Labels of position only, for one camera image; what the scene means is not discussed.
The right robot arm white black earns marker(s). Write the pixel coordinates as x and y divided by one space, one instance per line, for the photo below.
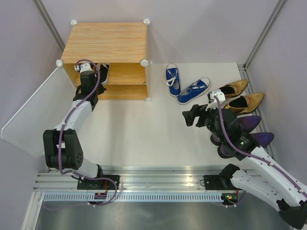
281 191

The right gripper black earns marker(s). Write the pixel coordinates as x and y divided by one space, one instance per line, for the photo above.
195 111

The blue canvas sneaker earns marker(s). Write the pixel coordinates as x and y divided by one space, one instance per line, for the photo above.
194 91
172 79

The frosted white cabinet door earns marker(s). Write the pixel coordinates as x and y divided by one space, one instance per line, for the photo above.
45 109

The wooden shoe cabinet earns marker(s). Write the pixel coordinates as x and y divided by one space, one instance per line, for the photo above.
124 47

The black canvas sneaker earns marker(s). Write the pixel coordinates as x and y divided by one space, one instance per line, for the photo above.
104 69

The aluminium frame post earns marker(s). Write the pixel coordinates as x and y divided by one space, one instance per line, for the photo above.
265 31
48 21

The purple loafer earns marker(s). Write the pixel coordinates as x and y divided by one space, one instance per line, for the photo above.
247 123
263 138

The gold loafer lower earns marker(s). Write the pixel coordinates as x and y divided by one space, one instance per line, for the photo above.
245 104

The purple loafer upper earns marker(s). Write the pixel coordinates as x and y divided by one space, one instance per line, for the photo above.
247 123

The left aluminium frame post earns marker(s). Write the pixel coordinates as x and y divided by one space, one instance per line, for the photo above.
48 21

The aluminium mounting rail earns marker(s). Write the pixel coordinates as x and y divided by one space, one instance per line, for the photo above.
136 178

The white slotted cable duct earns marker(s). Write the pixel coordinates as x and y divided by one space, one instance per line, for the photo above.
134 197

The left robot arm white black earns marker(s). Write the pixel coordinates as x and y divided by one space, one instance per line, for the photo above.
62 147

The purple loafer lower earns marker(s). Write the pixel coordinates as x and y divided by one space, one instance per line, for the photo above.
263 138

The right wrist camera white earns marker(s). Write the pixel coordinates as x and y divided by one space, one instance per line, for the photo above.
215 98

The right aluminium frame post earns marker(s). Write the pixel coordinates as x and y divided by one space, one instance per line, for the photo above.
265 31

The gold loafer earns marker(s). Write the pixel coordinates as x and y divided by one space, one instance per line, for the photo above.
234 89
245 104

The gold loafer upper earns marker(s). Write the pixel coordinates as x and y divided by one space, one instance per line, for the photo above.
234 89

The blue canvas sneaker upper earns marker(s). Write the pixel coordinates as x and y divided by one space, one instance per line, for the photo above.
172 79

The blue canvas sneaker lower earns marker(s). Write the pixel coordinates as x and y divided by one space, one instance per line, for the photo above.
194 91

